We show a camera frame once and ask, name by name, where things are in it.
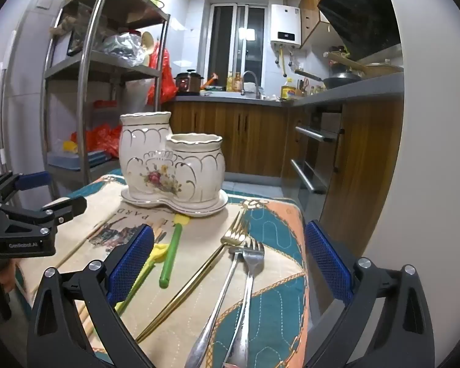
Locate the clear plastic bag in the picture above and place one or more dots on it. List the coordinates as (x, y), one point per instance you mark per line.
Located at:
(124, 48)

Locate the red plastic bag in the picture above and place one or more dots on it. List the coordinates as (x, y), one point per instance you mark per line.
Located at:
(161, 76)
(97, 138)

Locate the wooden spatula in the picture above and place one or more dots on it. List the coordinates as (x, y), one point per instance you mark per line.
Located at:
(347, 63)

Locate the green plastic chopstick yellow head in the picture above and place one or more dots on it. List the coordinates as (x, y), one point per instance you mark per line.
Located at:
(170, 255)

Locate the printed quilted table cloth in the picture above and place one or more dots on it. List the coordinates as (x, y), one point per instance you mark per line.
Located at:
(199, 314)

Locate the yellow oil bottle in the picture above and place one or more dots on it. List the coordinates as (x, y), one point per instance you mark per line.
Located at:
(288, 91)

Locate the kitchen window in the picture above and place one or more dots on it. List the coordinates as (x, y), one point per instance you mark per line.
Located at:
(235, 42)

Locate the black range hood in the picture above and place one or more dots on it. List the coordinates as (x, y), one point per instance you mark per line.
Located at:
(362, 11)

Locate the white water heater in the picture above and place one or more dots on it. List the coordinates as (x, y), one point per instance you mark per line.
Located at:
(285, 27)

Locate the white floral ceramic utensil holder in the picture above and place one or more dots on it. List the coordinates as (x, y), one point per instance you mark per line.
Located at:
(149, 153)

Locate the wooden base cabinets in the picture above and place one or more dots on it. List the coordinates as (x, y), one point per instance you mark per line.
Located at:
(245, 134)

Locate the yellow plastic item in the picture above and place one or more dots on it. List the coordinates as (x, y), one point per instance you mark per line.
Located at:
(69, 146)

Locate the blue grey storage box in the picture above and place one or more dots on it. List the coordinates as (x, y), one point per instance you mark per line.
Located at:
(74, 160)

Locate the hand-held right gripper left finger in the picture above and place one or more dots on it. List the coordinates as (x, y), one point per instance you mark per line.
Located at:
(132, 264)

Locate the black frying pan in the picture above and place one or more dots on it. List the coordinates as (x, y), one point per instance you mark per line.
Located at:
(337, 81)

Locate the white wall switch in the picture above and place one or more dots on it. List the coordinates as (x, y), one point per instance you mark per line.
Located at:
(44, 2)

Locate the white refrigerator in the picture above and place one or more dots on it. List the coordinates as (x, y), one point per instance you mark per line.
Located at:
(19, 84)

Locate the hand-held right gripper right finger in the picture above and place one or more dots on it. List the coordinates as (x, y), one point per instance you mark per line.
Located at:
(327, 264)

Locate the red plastic container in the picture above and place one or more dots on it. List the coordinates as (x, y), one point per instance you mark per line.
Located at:
(105, 104)

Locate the metal kitchen faucet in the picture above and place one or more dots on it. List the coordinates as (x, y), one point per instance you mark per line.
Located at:
(253, 80)

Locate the amber seasoning bottles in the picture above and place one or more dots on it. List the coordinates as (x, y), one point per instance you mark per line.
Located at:
(235, 81)

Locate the wooden wall cabinet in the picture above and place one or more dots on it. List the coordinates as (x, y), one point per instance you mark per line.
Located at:
(310, 15)

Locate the white ceramic drip tray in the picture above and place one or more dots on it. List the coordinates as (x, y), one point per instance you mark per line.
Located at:
(184, 210)

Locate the lime plastic chopstick yellow head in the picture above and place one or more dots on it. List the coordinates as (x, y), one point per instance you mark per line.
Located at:
(153, 260)

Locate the metal shelf rack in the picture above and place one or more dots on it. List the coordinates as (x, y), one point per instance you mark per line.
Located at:
(85, 65)

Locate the black rice cooker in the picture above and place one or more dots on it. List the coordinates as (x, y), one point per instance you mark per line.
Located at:
(189, 83)

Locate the silver fork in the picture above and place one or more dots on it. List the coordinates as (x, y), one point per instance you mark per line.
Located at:
(218, 303)
(243, 314)

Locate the grey kitchen countertop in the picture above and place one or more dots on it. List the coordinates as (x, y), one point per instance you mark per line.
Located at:
(329, 94)

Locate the metal forks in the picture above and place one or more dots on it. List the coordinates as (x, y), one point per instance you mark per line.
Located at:
(199, 276)

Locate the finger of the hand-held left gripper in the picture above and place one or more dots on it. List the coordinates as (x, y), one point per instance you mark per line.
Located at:
(32, 180)
(67, 205)

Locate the wooden cabinet side panel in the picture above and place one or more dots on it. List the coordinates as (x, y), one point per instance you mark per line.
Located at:
(368, 168)

